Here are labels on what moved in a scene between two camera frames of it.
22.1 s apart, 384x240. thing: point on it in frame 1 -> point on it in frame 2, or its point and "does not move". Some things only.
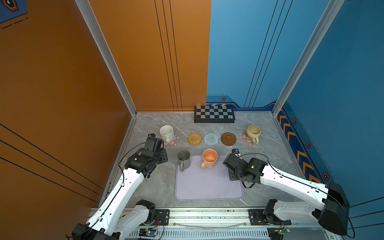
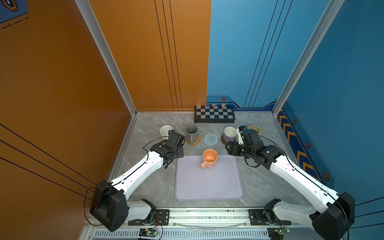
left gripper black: [164, 157] -> [181, 152]
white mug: [167, 133] does not move
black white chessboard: [214, 114] does not move
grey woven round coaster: [211, 139] does not move
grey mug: [184, 159] -> [191, 134]
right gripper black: [231, 177] -> [232, 146]
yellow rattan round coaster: [194, 139] does not move
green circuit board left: [148, 232] does not move
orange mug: [209, 157] does not move
